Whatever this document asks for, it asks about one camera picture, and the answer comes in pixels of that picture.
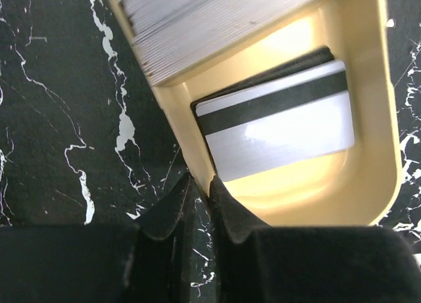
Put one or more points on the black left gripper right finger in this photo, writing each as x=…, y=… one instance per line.
x=256, y=262

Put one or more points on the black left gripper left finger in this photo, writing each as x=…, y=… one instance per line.
x=145, y=261

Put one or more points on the white magnetic stripe card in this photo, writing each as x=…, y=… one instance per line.
x=277, y=123

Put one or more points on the white stack of cards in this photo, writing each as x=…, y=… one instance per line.
x=175, y=35

